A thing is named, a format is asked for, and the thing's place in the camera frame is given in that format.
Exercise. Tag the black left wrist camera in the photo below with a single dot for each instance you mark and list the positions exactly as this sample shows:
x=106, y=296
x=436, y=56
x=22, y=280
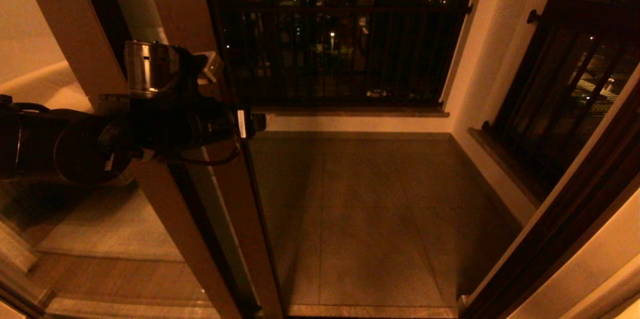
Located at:
x=210, y=66

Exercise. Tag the brown framed sliding glass door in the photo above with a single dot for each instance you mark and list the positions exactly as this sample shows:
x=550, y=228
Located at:
x=180, y=9

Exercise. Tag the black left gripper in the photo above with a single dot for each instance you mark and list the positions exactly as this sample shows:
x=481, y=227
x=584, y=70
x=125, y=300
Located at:
x=241, y=124

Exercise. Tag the dark wooden door jamb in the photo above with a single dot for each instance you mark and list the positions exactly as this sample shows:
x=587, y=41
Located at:
x=560, y=239

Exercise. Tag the brown framed fixed glass panel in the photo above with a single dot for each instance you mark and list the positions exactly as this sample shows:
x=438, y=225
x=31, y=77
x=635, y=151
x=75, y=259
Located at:
x=65, y=9

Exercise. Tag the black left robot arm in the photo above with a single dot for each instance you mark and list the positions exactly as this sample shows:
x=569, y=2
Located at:
x=90, y=149

